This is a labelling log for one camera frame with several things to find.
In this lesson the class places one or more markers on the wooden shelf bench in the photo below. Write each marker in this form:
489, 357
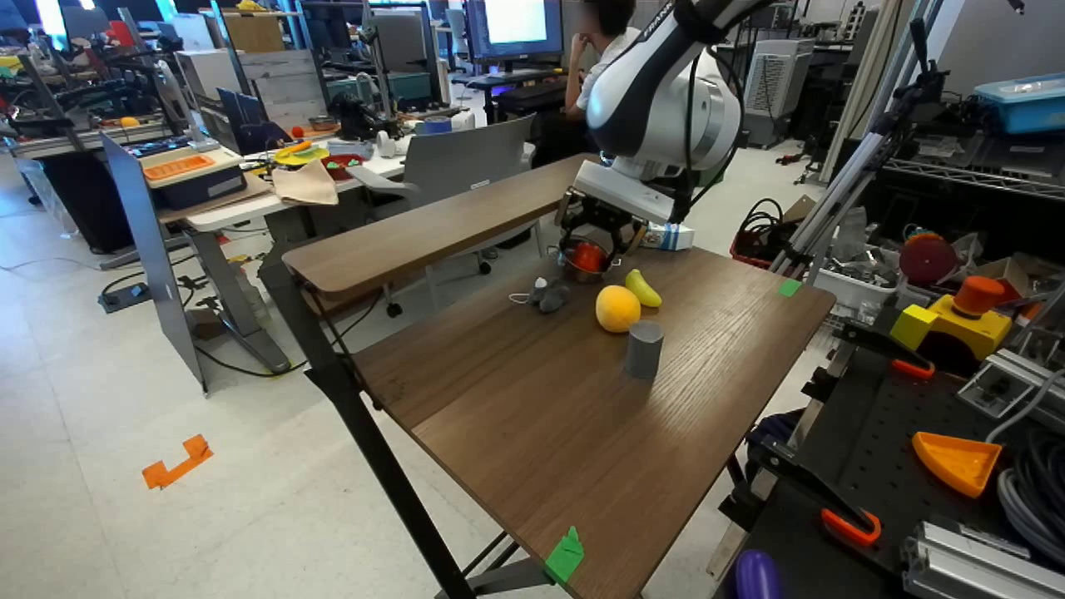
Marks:
443, 229

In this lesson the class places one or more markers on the computer monitor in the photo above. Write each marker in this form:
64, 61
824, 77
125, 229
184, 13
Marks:
516, 28

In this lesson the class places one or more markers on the black orange device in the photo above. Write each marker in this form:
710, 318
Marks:
187, 169

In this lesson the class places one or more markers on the green tape piece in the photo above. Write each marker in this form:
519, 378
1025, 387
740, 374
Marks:
567, 554
791, 287

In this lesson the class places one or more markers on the white blue carton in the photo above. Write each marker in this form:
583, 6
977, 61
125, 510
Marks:
669, 235

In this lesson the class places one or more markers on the black pegboard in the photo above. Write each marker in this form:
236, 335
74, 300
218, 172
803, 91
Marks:
885, 443

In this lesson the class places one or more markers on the white square metal bracket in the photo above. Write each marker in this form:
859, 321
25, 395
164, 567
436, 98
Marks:
988, 392

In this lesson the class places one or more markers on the silver tripod stand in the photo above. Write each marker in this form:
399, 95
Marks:
875, 169

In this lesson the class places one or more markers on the short aluminium rail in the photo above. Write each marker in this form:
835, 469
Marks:
1028, 368

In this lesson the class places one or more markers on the yellow banana toy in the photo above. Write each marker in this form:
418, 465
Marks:
643, 291

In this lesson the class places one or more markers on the black table frame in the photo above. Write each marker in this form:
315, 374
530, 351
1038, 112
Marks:
367, 443

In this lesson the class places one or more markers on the yellow box red button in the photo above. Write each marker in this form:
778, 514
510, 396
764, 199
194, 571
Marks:
965, 321

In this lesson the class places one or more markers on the grey standing panel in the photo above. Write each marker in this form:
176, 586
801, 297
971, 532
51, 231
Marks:
152, 254

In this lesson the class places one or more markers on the silver metal pot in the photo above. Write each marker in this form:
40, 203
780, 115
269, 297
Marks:
552, 277

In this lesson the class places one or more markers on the black bag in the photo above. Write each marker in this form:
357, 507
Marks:
759, 235

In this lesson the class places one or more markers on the black office chair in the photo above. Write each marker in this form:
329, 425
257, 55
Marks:
552, 138

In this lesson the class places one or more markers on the dark red ball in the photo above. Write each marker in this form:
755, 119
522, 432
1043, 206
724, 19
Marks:
926, 256

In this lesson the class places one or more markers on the purple eggplant toy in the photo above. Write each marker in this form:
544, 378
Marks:
755, 578

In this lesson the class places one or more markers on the blue plastic box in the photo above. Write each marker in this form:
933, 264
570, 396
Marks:
1024, 103

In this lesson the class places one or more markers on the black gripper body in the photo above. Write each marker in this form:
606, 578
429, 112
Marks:
592, 221

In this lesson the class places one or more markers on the person in white shirt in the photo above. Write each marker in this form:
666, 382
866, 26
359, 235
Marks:
605, 19

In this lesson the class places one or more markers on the orange floor bracket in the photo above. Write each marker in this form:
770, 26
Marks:
176, 465

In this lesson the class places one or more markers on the orange wedge piece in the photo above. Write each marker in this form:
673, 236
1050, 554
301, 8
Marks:
956, 459

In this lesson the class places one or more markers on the grey office chair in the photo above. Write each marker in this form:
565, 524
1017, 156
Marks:
460, 163

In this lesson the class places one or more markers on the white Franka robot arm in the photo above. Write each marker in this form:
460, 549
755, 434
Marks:
666, 102

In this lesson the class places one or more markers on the yellow ball toy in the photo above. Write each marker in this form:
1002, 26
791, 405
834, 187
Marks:
617, 307

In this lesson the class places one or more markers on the orange round toy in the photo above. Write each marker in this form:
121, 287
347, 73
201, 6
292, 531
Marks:
586, 256

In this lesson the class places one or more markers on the long aluminium rail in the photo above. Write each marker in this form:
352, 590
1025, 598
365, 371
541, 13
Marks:
977, 567

